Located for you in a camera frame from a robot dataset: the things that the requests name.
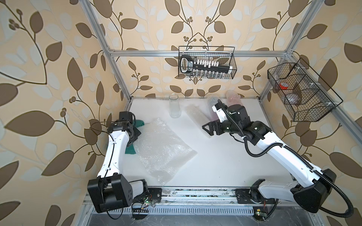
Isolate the green plastic tool case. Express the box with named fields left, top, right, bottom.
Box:
left=125, top=120, right=145, bottom=154

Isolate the clear bubble wrap sheet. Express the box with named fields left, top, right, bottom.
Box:
left=133, top=118, right=198, bottom=185

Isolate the black back wire basket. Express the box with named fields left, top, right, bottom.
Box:
left=178, top=45, right=237, bottom=80

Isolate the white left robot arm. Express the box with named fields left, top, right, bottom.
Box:
left=87, top=111, right=149, bottom=213

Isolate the black corrugated cable conduit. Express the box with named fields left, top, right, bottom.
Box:
left=217, top=99, right=354, bottom=218

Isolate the black socket set tool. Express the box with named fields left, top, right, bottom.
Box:
left=178, top=55, right=236, bottom=74

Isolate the clear ribbed glass vase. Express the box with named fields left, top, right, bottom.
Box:
left=169, top=93, right=181, bottom=119

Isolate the bubble wrapped pink vase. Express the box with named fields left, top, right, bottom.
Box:
left=226, top=90, right=243, bottom=106

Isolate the aluminium front rail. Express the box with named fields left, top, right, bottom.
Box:
left=83, top=186, right=312, bottom=207

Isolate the black side wire basket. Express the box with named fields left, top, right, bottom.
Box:
left=267, top=58, right=343, bottom=122

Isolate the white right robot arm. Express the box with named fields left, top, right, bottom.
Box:
left=202, top=100, right=338, bottom=213

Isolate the bubble wrapped clear vase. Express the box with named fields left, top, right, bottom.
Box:
left=185, top=105, right=211, bottom=138

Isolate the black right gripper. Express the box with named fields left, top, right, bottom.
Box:
left=202, top=117, right=241, bottom=135

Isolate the bubble wrapped purple vase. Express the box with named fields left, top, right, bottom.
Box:
left=207, top=95, right=219, bottom=121

